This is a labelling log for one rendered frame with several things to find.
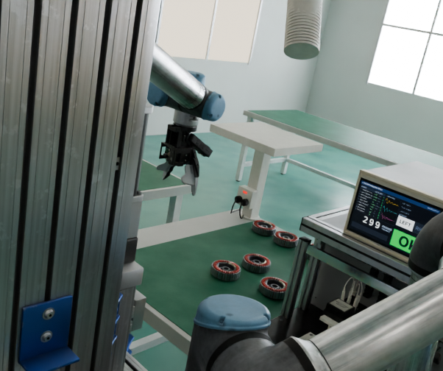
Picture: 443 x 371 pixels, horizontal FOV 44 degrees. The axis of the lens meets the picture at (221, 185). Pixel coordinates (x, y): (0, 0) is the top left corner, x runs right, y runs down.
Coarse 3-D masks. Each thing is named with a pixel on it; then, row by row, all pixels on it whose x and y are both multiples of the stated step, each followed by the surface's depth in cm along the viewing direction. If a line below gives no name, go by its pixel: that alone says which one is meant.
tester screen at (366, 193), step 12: (360, 192) 162; (372, 192) 160; (384, 192) 157; (360, 204) 163; (372, 204) 160; (384, 204) 157; (396, 204) 155; (408, 204) 152; (420, 204) 150; (360, 216) 163; (372, 216) 160; (384, 216) 158; (396, 216) 155; (408, 216) 153; (420, 216) 150; (432, 216) 148; (372, 228) 161; (384, 228) 158; (396, 228) 156
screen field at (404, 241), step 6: (396, 234) 156; (402, 234) 155; (396, 240) 156; (402, 240) 155; (408, 240) 154; (414, 240) 152; (396, 246) 156; (402, 246) 155; (408, 246) 154; (408, 252) 154
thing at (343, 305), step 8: (328, 304) 164; (336, 304) 165; (344, 304) 166; (352, 304) 172; (360, 304) 172; (328, 312) 164; (336, 312) 163; (344, 312) 161; (352, 312) 165; (328, 320) 163; (336, 320) 163
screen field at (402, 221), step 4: (400, 216) 154; (400, 220) 155; (404, 220) 154; (408, 220) 153; (396, 224) 156; (400, 224) 155; (404, 224) 154; (408, 224) 153; (412, 224) 152; (416, 224) 152; (420, 224) 151; (408, 228) 153; (412, 228) 152; (416, 228) 152; (420, 228) 151; (416, 232) 152
